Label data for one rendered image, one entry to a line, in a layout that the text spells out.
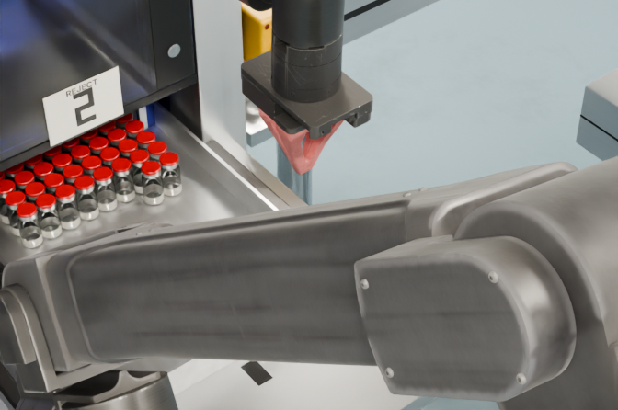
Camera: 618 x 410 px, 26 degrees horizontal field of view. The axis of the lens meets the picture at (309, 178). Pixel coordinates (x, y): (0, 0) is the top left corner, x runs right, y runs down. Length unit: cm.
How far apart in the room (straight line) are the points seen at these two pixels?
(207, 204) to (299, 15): 44
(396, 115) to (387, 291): 258
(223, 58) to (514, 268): 111
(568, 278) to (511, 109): 265
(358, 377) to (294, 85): 32
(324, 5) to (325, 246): 59
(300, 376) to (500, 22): 208
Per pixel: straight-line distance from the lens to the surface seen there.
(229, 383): 126
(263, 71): 111
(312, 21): 103
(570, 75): 311
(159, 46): 137
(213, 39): 140
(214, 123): 147
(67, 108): 134
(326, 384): 126
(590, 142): 222
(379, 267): 37
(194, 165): 148
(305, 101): 108
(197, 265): 53
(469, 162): 284
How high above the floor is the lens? 185
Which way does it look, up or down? 42 degrees down
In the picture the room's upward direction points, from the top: straight up
